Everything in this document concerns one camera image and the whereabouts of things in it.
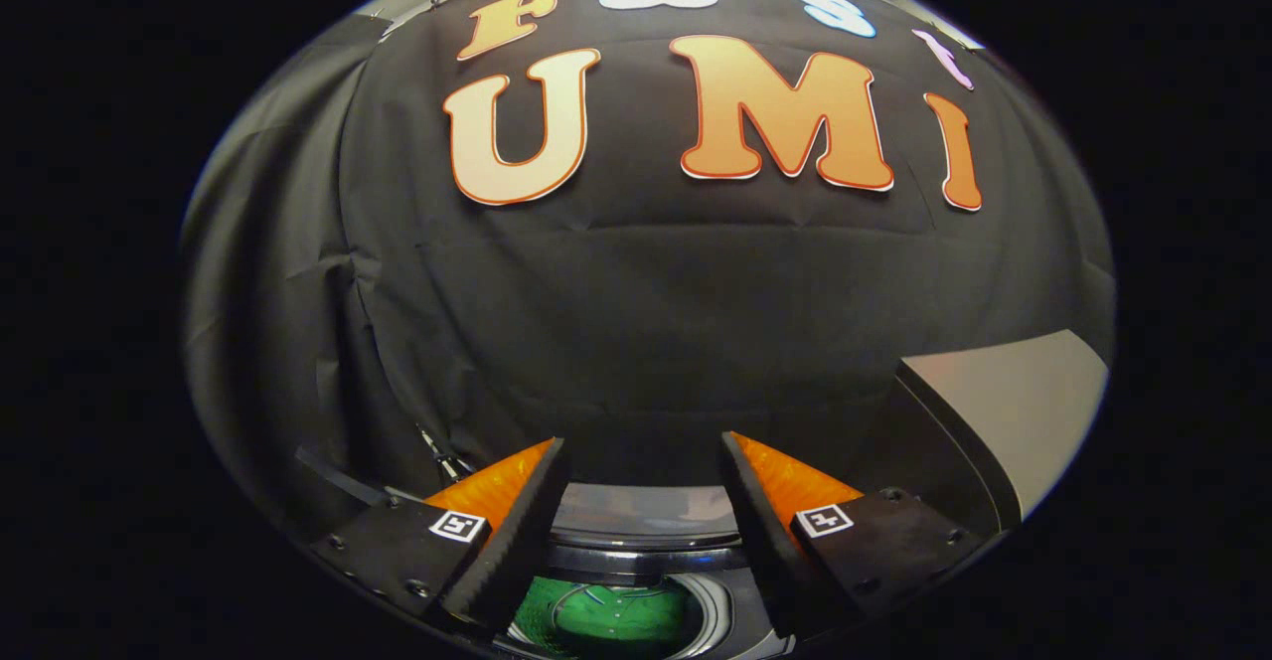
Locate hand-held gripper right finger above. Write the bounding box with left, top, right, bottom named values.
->
left=720, top=431, right=993, bottom=643

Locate dark grey washing machine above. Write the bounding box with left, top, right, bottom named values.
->
left=492, top=481, right=796, bottom=660

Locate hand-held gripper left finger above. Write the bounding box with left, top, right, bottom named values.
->
left=303, top=436, right=572, bottom=641

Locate green polo shirt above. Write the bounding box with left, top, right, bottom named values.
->
left=512, top=576, right=705, bottom=659

